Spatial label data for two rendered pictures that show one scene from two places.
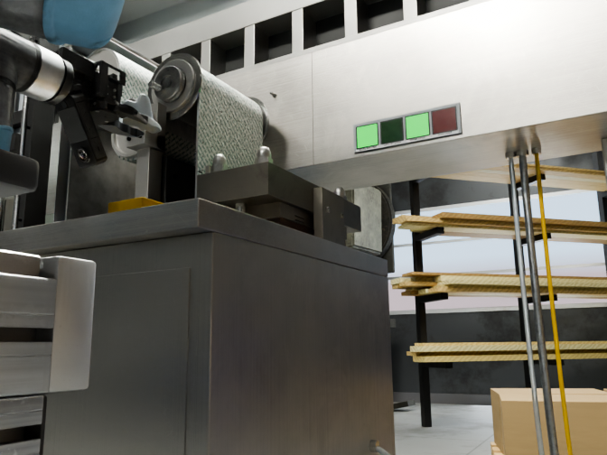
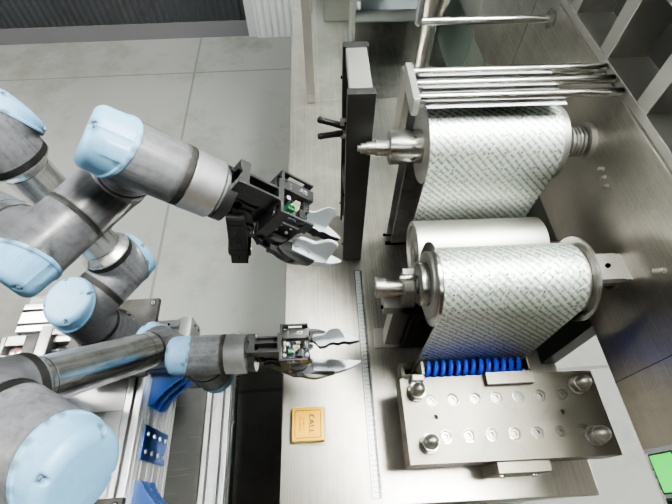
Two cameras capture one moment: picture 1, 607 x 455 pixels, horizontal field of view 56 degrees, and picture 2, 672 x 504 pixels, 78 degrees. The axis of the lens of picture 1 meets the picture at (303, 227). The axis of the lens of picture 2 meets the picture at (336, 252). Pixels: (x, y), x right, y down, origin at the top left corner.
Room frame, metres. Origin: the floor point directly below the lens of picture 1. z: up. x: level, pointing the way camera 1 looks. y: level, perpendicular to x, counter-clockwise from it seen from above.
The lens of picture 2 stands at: (0.80, 0.06, 1.88)
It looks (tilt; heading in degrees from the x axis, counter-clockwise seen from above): 57 degrees down; 58
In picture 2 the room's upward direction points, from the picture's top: straight up
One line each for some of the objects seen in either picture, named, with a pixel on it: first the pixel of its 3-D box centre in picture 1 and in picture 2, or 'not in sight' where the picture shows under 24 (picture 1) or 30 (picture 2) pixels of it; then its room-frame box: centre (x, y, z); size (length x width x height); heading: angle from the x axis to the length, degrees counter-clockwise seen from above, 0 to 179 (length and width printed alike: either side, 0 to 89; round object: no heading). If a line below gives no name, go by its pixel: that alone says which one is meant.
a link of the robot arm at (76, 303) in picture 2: not in sight; (81, 308); (0.51, 0.74, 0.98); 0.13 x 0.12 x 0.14; 28
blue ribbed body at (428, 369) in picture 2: not in sight; (473, 367); (1.19, 0.14, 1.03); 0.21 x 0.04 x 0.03; 151
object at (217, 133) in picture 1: (231, 159); (485, 342); (1.20, 0.15, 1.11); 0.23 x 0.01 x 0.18; 151
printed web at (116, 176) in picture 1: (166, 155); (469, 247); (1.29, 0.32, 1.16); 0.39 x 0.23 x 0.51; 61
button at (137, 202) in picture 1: (141, 211); (308, 424); (0.84, 0.24, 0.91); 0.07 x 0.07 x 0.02; 61
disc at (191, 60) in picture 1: (173, 86); (430, 284); (1.12, 0.27, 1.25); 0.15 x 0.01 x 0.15; 61
